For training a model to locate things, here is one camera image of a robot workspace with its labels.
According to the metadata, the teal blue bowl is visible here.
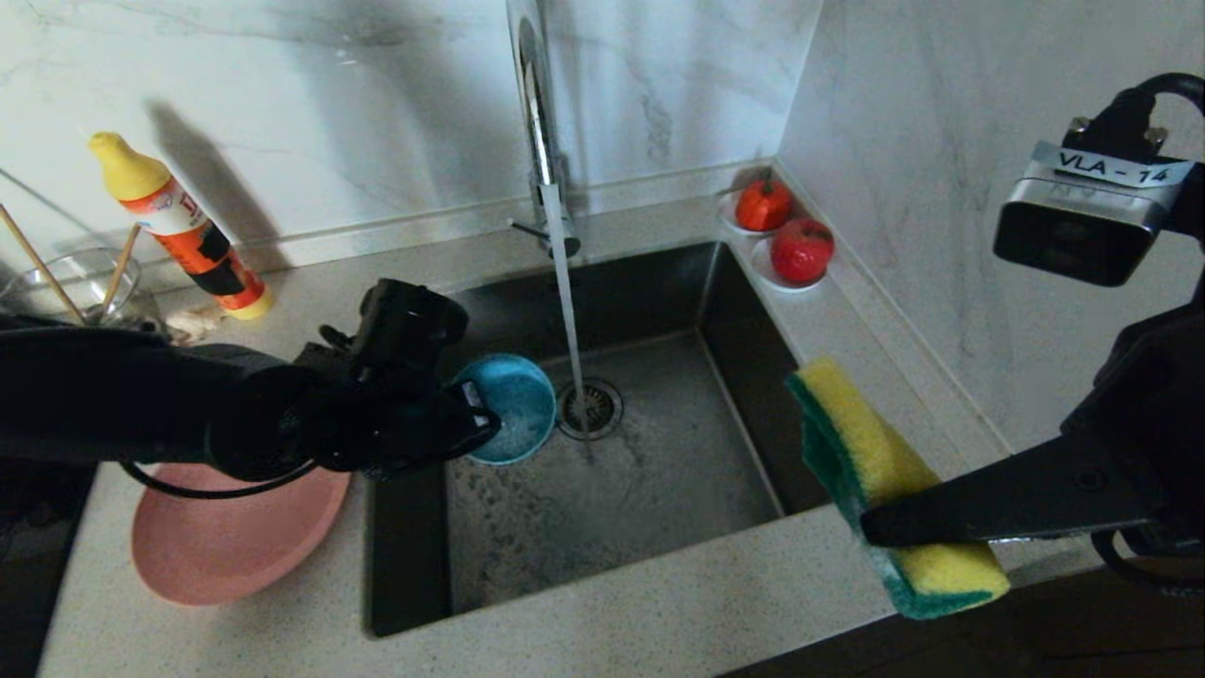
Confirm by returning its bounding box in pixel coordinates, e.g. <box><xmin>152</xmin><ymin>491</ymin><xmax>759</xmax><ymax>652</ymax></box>
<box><xmin>452</xmin><ymin>353</ymin><xmax>558</xmax><ymax>466</ymax></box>

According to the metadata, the yellow sponge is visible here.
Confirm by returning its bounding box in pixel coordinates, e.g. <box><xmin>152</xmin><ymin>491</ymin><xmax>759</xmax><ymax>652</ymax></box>
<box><xmin>786</xmin><ymin>356</ymin><xmax>1011</xmax><ymax>621</ymax></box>

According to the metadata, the orange detergent bottle yellow cap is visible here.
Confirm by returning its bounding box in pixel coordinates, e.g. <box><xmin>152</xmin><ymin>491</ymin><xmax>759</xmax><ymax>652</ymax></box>
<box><xmin>89</xmin><ymin>132</ymin><xmax>274</xmax><ymax>321</ymax></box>

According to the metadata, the wooden chopstick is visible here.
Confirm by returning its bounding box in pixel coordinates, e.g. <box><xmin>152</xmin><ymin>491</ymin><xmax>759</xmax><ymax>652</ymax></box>
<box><xmin>99</xmin><ymin>224</ymin><xmax>142</xmax><ymax>321</ymax></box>
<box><xmin>0</xmin><ymin>202</ymin><xmax>86</xmax><ymax>326</ymax></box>

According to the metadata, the metal sink drain strainer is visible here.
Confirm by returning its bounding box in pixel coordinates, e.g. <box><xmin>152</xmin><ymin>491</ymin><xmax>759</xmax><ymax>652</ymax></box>
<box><xmin>557</xmin><ymin>379</ymin><xmax>624</xmax><ymax>442</ymax></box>

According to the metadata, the stainless steel sink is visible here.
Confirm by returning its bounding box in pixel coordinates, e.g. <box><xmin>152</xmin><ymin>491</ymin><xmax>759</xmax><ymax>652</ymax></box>
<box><xmin>370</xmin><ymin>242</ymin><xmax>867</xmax><ymax>638</ymax></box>

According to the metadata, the pink round plate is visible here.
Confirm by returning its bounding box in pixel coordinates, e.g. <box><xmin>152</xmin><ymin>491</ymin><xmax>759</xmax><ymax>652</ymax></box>
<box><xmin>132</xmin><ymin>461</ymin><xmax>351</xmax><ymax>605</ymax></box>

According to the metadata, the garlic bulb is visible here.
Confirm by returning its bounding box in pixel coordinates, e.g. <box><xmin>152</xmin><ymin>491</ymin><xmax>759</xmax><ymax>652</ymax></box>
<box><xmin>165</xmin><ymin>306</ymin><xmax>232</xmax><ymax>345</ymax></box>

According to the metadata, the clear glass pot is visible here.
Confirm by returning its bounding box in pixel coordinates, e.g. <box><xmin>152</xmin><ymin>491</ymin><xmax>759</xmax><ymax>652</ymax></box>
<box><xmin>0</xmin><ymin>250</ymin><xmax>166</xmax><ymax>331</ymax></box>

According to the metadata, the red apple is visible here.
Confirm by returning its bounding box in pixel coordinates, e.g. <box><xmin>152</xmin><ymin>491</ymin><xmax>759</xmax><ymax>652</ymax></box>
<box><xmin>769</xmin><ymin>219</ymin><xmax>834</xmax><ymax>286</ymax></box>

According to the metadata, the chrome faucet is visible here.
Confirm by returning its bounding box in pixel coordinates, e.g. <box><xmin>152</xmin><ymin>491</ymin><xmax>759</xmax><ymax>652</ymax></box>
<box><xmin>506</xmin><ymin>0</ymin><xmax>582</xmax><ymax>263</ymax></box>

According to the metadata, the small white dish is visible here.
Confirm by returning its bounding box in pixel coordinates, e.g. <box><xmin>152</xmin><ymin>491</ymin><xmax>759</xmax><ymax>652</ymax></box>
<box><xmin>717</xmin><ymin>191</ymin><xmax>792</xmax><ymax>238</ymax></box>
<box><xmin>750</xmin><ymin>240</ymin><xmax>829</xmax><ymax>295</ymax></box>

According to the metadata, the red tomato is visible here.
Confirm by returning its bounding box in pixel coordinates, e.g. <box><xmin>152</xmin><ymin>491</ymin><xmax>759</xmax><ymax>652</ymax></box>
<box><xmin>734</xmin><ymin>174</ymin><xmax>792</xmax><ymax>234</ymax></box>

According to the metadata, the black induction cooktop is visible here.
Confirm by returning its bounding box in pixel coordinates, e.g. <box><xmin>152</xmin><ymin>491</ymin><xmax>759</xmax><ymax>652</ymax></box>
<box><xmin>0</xmin><ymin>461</ymin><xmax>95</xmax><ymax>678</ymax></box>

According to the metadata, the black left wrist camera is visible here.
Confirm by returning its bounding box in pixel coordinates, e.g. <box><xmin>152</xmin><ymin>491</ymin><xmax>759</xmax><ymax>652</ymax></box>
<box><xmin>320</xmin><ymin>278</ymin><xmax>469</xmax><ymax>378</ymax></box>

